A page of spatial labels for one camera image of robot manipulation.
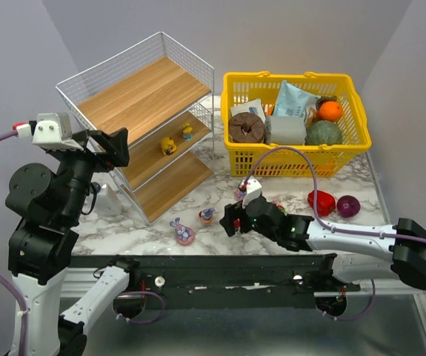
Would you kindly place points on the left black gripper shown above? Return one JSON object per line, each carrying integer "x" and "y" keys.
{"x": 96, "y": 149}

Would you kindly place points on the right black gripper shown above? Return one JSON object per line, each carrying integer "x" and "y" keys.
{"x": 233, "y": 217}

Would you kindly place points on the red strawberry toy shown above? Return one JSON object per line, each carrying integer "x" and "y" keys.
{"x": 237, "y": 226}

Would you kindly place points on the yellow duck toy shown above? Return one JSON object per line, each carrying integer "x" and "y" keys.
{"x": 168, "y": 146}

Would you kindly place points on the yellow blue minion toy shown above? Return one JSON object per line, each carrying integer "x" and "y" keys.
{"x": 187, "y": 131}

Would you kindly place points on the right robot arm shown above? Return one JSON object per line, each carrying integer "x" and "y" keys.
{"x": 395, "y": 251}

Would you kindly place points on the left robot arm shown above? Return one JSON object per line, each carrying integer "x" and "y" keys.
{"x": 50, "y": 204}

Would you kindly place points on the purple pink toy figure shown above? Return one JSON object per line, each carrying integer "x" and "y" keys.
{"x": 239, "y": 195}

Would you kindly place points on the small purple bunny toy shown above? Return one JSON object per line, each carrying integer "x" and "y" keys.
{"x": 206, "y": 215}

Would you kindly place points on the pink strawberry cake toy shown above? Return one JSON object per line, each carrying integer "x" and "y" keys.
{"x": 279, "y": 206}

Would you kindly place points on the purple bunny toy pink base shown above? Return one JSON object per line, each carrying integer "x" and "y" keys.
{"x": 184, "y": 235}

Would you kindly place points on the white plastic bottle black cap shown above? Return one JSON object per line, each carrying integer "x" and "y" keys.
{"x": 107, "y": 203}

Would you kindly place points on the brown chocolate donut cake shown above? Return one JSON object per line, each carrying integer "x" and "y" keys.
{"x": 246, "y": 128}

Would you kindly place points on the red bell pepper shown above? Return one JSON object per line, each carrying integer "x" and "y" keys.
{"x": 325, "y": 203}

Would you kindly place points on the white tissue packet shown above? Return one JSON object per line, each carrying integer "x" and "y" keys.
{"x": 253, "y": 106}

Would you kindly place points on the purple red onion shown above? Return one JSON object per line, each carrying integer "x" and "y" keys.
{"x": 348, "y": 206}

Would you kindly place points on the yellow plastic shopping basket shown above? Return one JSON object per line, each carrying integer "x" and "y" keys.
{"x": 241, "y": 87}

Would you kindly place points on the green melon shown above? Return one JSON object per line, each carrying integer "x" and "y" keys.
{"x": 324, "y": 133}

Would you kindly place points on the light blue snack bag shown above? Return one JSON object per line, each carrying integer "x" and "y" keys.
{"x": 293, "y": 101}

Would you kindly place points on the orange fruit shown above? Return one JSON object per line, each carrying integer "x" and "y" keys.
{"x": 331, "y": 111}

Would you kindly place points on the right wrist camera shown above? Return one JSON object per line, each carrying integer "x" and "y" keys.
{"x": 253, "y": 188}

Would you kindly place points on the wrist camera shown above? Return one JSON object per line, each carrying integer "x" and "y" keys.
{"x": 50, "y": 131}
{"x": 253, "y": 188}

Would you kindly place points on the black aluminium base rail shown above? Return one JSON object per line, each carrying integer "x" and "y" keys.
{"x": 238, "y": 282}

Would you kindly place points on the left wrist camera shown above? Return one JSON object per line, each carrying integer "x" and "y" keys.
{"x": 50, "y": 131}

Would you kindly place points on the white wire wooden shelf rack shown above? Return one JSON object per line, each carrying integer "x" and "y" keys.
{"x": 151, "y": 89}

